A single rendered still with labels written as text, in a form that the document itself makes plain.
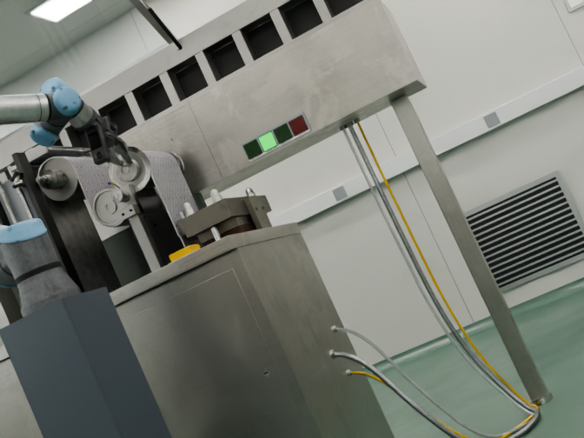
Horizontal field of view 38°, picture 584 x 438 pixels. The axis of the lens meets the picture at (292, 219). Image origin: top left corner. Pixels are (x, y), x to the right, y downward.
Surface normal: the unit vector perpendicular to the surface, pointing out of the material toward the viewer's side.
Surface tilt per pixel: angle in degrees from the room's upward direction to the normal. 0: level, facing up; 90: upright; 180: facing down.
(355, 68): 90
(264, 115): 90
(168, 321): 90
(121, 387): 90
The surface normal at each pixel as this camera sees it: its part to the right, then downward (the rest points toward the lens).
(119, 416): 0.86, -0.42
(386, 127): -0.29, 0.05
